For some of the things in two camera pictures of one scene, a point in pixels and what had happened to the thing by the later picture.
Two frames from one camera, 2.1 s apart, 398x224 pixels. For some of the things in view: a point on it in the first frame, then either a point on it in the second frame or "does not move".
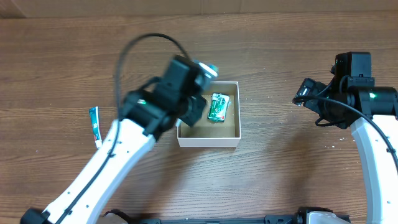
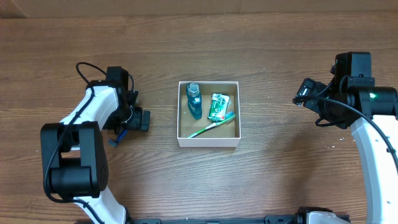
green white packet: (217, 107) does not move
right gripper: (338, 119) does not move
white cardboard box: (207, 132) does not move
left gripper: (192, 112) to (137, 121)
